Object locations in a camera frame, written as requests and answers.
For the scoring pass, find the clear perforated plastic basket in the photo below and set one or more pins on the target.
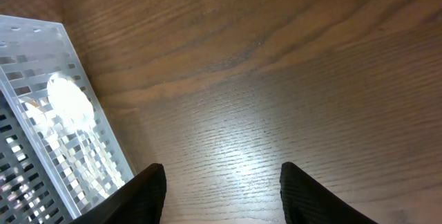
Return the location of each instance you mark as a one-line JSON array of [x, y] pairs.
[[51, 172]]

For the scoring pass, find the white plastic spoon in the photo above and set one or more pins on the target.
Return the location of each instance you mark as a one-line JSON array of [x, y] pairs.
[[70, 102]]

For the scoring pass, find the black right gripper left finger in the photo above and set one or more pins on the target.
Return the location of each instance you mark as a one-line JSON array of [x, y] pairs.
[[140, 200]]

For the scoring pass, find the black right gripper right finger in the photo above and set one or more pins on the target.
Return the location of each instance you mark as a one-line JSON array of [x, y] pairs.
[[304, 200]]

